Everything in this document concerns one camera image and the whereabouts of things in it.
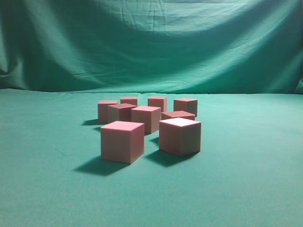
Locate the pink cube placed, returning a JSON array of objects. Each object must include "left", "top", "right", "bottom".
[
  {"left": 131, "top": 106, "right": 161, "bottom": 134},
  {"left": 148, "top": 96, "right": 168, "bottom": 112},
  {"left": 173, "top": 98, "right": 198, "bottom": 117}
]

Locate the pink cube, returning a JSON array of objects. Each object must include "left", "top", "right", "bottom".
[
  {"left": 100, "top": 121, "right": 145, "bottom": 164},
  {"left": 161, "top": 111, "right": 196, "bottom": 120}
]

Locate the pink cube carried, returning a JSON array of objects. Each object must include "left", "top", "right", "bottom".
[
  {"left": 120, "top": 96, "right": 138, "bottom": 106},
  {"left": 98, "top": 100, "right": 118, "bottom": 122},
  {"left": 108, "top": 103, "right": 136, "bottom": 123}
]

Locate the pink cube edge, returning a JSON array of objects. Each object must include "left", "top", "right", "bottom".
[{"left": 159, "top": 118, "right": 202, "bottom": 157}]

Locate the green cloth backdrop and cover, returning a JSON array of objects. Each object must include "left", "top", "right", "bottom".
[{"left": 0, "top": 0, "right": 303, "bottom": 227}]

